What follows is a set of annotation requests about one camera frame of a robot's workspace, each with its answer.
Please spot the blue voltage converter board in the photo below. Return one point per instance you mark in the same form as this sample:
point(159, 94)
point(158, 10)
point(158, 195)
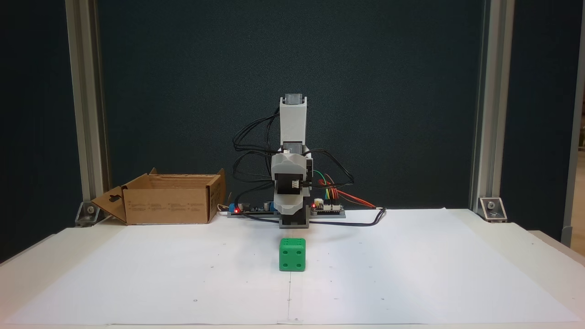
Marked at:
point(249, 209)

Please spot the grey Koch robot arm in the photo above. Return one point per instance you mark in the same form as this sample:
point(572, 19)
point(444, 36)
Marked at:
point(293, 121)

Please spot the motor controller circuit board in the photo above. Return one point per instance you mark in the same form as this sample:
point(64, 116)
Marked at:
point(329, 208)

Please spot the metal corner bracket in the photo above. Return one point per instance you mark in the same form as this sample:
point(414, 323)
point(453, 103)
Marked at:
point(491, 208)
point(89, 211)

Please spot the green dice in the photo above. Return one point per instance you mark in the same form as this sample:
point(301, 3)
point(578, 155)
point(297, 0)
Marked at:
point(292, 256)

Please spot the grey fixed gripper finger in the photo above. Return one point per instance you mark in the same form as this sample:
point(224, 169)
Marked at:
point(288, 165)

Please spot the brown cardboard box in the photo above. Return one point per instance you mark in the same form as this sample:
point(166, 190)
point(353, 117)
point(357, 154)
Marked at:
point(164, 205)

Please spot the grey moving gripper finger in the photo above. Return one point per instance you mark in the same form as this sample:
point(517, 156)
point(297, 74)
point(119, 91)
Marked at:
point(290, 204)

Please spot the aluminium frame post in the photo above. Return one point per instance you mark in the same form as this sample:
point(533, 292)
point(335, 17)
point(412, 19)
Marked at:
point(84, 91)
point(493, 91)

